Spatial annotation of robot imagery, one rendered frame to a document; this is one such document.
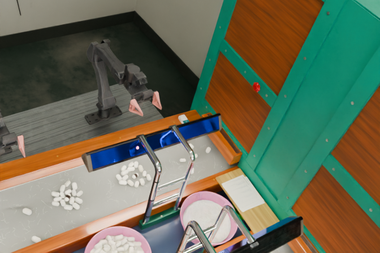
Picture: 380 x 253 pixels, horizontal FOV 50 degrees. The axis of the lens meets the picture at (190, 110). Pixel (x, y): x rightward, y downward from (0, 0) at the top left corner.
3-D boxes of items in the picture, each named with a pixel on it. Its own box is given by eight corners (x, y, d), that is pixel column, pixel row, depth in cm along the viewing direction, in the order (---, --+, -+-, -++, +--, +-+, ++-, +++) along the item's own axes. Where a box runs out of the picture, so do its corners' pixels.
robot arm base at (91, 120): (124, 104, 224) (117, 96, 228) (90, 115, 213) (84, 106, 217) (122, 114, 230) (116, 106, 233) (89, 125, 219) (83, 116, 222)
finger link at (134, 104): (153, 106, 177) (142, 92, 181) (139, 111, 173) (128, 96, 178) (151, 117, 182) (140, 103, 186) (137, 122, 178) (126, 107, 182)
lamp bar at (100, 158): (80, 157, 158) (81, 145, 153) (211, 118, 189) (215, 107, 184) (88, 173, 154) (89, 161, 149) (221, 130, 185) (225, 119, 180)
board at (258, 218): (215, 178, 200) (215, 177, 199) (239, 169, 207) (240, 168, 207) (255, 235, 182) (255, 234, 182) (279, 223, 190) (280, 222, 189)
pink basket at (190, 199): (168, 241, 182) (172, 230, 175) (185, 194, 201) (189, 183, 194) (225, 263, 180) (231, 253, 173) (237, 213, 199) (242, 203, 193)
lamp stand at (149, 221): (123, 196, 193) (134, 134, 162) (160, 182, 202) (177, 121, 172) (141, 230, 182) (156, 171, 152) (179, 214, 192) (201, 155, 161)
